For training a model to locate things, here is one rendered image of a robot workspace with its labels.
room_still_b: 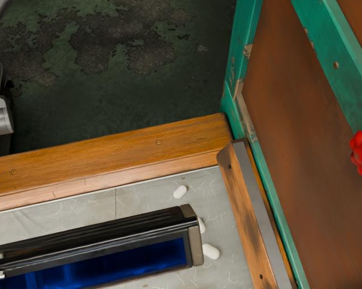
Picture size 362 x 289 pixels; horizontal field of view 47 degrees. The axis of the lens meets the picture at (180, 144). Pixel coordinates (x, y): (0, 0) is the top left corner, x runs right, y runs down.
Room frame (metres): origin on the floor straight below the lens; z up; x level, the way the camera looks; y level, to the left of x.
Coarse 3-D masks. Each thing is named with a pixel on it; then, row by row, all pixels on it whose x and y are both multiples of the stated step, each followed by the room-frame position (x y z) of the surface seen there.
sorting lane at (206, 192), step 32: (96, 192) 0.30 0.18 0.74; (128, 192) 0.30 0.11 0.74; (160, 192) 0.30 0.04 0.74; (192, 192) 0.30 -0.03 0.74; (224, 192) 0.30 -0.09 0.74; (0, 224) 0.23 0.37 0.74; (32, 224) 0.23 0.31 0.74; (64, 224) 0.23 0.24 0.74; (224, 224) 0.23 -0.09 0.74; (224, 256) 0.17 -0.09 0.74; (128, 288) 0.11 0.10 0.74; (160, 288) 0.11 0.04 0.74; (192, 288) 0.11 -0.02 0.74; (224, 288) 0.11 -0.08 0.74
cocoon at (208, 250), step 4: (204, 244) 0.19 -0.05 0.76; (208, 244) 0.19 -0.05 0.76; (204, 248) 0.18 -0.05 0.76; (208, 248) 0.18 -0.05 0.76; (212, 248) 0.18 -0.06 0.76; (204, 252) 0.17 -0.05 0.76; (208, 252) 0.17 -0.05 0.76; (212, 252) 0.17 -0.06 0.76; (216, 252) 0.17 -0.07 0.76; (208, 256) 0.17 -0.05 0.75; (212, 256) 0.17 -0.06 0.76; (216, 256) 0.17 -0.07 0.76
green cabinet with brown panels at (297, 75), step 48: (240, 0) 0.52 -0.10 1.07; (288, 0) 0.40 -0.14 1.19; (336, 0) 0.32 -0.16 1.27; (240, 48) 0.48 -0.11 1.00; (288, 48) 0.37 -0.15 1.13; (336, 48) 0.27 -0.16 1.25; (240, 96) 0.46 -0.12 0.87; (288, 96) 0.33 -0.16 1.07; (336, 96) 0.24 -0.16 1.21; (288, 144) 0.29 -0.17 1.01; (336, 144) 0.22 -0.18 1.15; (288, 192) 0.23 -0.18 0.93; (336, 192) 0.17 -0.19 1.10; (288, 240) 0.17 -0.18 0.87; (336, 240) 0.13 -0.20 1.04; (336, 288) 0.08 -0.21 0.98
